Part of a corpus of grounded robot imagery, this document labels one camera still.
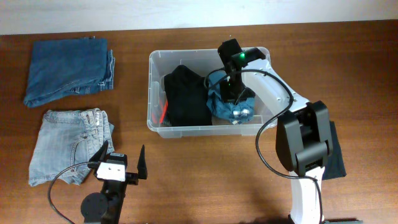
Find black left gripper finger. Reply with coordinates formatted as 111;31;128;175
89;140;108;162
137;145;148;180

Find blue denim shirt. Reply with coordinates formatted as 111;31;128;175
206;70;256;124

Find black garment with red stripe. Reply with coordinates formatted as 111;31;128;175
150;65;212;127

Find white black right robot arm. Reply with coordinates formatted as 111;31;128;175
214;39;333;223

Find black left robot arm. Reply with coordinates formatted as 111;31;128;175
81;141;147;223

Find light blue folded jeans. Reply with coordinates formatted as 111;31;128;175
29;108;114;187

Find clear plastic storage bin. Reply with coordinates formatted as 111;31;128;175
147;49;273;138

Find dark blue folded jeans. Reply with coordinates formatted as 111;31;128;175
23;37;116;108

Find black folded garment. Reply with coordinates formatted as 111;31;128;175
322;121;347;180

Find black left camera cable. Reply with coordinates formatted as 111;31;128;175
47;161;100;224

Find black camera cable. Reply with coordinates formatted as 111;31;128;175
47;161;100;224
203;67;325;224

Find black right camera cable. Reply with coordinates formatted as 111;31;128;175
203;67;325;224

